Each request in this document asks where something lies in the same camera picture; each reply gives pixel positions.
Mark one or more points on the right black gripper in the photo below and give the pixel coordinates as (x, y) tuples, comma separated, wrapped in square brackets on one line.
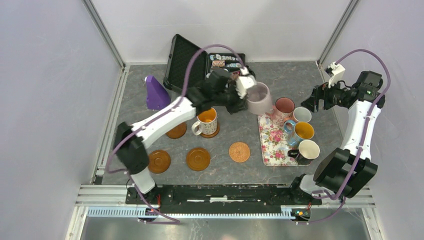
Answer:
[(322, 92)]

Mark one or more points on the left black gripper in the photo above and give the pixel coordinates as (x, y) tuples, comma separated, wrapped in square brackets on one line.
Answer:
[(239, 105)]

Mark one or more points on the lavender ceramic mug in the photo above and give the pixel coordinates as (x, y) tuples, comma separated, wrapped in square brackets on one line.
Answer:
[(259, 100)]

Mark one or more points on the floral mug orange inside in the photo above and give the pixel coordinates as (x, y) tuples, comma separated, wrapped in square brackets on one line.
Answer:
[(206, 122)]

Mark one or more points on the brown wooden coaster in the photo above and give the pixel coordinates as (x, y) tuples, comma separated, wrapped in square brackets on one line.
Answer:
[(159, 161), (198, 159), (208, 136), (178, 131)]

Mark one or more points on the woven rattan round coaster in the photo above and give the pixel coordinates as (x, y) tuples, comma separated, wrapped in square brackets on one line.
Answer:
[(239, 152)]

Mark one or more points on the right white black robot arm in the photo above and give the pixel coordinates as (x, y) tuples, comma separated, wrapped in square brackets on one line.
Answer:
[(347, 169)]

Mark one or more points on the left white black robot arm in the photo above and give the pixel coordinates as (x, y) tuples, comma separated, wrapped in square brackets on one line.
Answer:
[(132, 141)]

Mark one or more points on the white ceramic mug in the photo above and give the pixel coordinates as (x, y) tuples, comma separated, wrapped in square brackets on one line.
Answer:
[(301, 114)]

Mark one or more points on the pink ceramic mug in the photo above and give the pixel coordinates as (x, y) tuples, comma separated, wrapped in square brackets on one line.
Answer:
[(282, 110)]

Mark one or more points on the blue mug yellow inside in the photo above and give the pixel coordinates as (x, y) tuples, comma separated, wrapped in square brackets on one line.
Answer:
[(298, 132)]

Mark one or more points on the black mug cream inside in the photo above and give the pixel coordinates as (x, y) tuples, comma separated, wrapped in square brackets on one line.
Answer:
[(306, 152)]

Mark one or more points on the black poker chip case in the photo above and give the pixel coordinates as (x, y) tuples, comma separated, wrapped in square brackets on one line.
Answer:
[(198, 71)]

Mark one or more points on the floral rectangular tray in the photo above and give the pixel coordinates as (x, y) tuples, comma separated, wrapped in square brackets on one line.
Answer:
[(274, 144)]

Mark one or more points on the purple plastic wedge stand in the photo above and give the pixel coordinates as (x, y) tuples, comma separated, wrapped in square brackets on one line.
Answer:
[(157, 96)]

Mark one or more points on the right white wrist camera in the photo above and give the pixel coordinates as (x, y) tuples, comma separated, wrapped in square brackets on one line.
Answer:
[(336, 72)]

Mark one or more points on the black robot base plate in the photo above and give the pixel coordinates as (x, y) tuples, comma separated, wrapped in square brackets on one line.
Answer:
[(228, 199)]

